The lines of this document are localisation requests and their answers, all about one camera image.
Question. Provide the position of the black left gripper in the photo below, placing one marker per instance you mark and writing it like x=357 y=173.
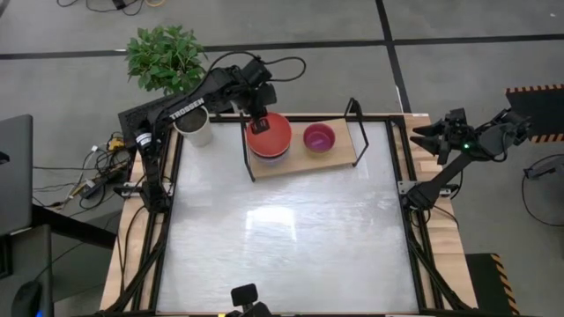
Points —
x=260 y=94

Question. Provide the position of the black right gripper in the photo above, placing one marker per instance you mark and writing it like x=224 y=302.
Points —
x=458 y=145

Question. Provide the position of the large coral orange bowl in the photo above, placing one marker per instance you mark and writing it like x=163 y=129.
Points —
x=275 y=138

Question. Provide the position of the small magenta bowl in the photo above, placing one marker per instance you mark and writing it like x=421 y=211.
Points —
x=319 y=137

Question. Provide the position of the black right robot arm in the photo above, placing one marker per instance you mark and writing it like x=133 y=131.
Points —
x=445 y=176

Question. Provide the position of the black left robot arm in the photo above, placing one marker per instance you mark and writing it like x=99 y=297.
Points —
x=185 y=110

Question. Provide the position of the white plant pot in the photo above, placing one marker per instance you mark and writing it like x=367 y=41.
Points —
x=198 y=132

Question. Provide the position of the black mat hazard striped edge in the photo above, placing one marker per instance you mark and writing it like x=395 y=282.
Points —
x=537 y=110
x=489 y=282

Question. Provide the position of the green leafy plant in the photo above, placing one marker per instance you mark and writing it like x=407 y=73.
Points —
x=165 y=59

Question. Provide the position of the black desk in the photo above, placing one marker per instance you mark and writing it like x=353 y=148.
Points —
x=66 y=229

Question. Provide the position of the grey laptop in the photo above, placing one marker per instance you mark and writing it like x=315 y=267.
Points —
x=15 y=176

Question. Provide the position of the black computer mouse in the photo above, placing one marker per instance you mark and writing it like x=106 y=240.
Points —
x=26 y=301

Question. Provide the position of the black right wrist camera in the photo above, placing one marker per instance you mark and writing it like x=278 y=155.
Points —
x=457 y=116

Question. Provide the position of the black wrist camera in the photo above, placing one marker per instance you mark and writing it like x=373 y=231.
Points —
x=256 y=71
x=457 y=116

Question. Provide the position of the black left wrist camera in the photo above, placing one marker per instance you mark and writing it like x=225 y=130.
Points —
x=256 y=71

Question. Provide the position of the wooden shelf with black frame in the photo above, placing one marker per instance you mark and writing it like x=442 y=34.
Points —
x=308 y=163

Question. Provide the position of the black aluminium table frame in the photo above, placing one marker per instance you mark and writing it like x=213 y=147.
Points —
x=407 y=264

